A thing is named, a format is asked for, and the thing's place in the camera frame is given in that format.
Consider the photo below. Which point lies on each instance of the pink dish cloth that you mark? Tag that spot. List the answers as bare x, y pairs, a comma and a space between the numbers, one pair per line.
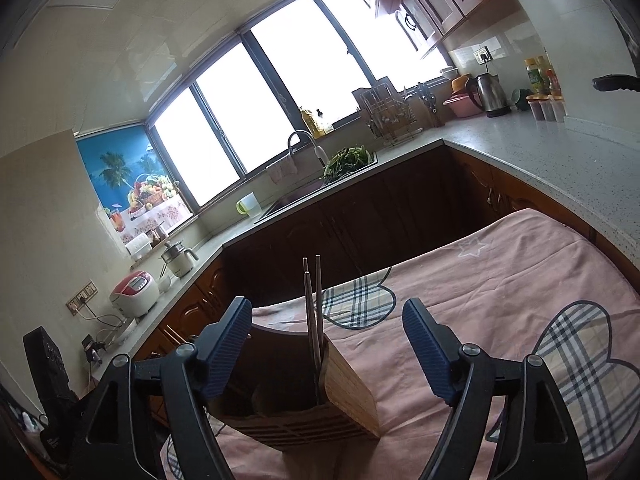
281, 170

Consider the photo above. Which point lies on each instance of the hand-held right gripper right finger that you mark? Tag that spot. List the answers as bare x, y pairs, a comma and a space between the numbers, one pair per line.
425, 355

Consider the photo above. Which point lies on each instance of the metal dish rack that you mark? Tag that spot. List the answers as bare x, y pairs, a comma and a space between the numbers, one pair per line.
385, 110

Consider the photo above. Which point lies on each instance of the large kitchen window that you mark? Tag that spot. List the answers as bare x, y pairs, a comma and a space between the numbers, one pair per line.
280, 85

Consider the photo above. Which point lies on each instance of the orange bowl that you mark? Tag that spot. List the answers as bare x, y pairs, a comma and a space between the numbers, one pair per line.
460, 82

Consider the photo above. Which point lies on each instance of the green leafy vegetables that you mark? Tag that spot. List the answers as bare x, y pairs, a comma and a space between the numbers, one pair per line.
345, 160

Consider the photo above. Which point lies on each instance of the knife block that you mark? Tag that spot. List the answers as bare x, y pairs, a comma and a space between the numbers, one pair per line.
432, 110

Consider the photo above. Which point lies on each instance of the paper towel roll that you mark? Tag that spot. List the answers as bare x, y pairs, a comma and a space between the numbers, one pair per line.
137, 246

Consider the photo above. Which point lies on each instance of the wooden base cabinets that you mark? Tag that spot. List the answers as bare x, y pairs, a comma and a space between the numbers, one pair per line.
375, 210

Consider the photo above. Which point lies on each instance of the white and red rice cooker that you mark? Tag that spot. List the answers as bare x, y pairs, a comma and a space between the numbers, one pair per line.
132, 292

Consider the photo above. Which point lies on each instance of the bottles on window sill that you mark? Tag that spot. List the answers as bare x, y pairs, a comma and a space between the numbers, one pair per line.
310, 122

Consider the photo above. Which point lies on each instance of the curved metal faucet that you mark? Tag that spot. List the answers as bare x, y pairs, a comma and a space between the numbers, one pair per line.
320, 154

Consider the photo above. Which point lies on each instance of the wall outlet strip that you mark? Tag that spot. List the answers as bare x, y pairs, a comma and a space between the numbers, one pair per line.
80, 296

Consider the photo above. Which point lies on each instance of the kitchen sink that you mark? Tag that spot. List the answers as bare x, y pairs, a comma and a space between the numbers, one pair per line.
290, 200

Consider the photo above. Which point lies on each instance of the patterned chopsticks pair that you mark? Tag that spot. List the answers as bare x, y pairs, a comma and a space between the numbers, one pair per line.
311, 310

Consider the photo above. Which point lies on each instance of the red label bottle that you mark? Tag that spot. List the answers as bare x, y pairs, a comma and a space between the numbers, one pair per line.
553, 82

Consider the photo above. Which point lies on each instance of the pink plastic basin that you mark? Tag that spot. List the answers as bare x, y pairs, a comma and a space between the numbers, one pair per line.
460, 106

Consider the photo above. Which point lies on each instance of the steel electric kettle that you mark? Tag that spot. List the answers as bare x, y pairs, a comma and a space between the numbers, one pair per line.
492, 92

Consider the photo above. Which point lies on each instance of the wooden utensil holder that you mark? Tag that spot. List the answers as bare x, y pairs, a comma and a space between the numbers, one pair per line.
345, 400

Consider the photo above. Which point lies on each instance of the white electric pot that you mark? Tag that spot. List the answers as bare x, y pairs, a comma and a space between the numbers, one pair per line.
180, 260

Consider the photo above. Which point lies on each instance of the wall socket with plug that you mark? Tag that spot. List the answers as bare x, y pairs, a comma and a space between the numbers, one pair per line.
482, 53

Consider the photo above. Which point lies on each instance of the yellow-green bottle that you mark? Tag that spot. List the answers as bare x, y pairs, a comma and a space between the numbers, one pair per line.
535, 77

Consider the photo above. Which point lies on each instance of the beach and fruit wall poster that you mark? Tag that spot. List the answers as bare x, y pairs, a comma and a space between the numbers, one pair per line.
120, 170

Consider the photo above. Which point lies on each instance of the black wok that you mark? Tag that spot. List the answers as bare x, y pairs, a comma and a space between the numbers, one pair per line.
615, 82

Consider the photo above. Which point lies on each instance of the dark green cup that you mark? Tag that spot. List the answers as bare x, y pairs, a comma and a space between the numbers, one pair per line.
520, 100

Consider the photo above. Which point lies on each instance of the grey kitchen countertop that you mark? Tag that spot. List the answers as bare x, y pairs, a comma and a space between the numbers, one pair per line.
550, 150

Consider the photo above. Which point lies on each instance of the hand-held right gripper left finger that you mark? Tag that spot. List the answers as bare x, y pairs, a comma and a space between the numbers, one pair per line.
227, 345

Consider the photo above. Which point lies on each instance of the pink plaid-heart tablecloth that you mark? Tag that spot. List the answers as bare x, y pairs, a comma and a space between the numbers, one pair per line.
475, 285

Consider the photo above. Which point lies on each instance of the small white bowl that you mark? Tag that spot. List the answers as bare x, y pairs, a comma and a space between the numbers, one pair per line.
165, 284

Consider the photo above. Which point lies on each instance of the small black device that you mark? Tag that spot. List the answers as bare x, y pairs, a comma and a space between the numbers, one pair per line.
92, 347

